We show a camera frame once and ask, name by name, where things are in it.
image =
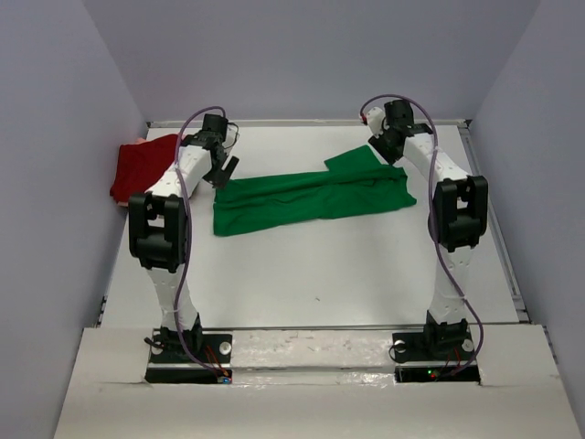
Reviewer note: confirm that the red folded t shirt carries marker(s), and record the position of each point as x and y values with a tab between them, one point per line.
166	186

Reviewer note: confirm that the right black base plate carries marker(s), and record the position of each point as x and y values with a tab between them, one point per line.
416	363

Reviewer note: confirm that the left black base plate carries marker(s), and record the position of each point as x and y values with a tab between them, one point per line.
169	364

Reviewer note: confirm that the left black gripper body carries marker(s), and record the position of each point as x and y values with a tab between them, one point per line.
218	165

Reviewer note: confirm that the green t shirt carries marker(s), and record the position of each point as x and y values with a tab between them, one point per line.
354	183

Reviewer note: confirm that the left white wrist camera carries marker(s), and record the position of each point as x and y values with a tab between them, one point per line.
232	136

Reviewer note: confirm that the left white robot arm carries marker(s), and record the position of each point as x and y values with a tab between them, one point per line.
160	225

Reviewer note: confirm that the white front platform board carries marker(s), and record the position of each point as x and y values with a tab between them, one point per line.
317	384

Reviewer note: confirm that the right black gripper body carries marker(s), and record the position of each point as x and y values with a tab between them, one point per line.
383	146

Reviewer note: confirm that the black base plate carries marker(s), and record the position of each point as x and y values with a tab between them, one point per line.
416	363
169	364

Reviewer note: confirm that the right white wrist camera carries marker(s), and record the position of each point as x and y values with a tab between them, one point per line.
375	120

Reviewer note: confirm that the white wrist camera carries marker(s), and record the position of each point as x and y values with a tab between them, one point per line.
375	120
232	136

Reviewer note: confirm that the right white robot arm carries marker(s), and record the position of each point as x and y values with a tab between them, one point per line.
457	221

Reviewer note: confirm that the pink folded t shirt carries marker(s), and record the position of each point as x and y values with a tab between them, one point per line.
141	139

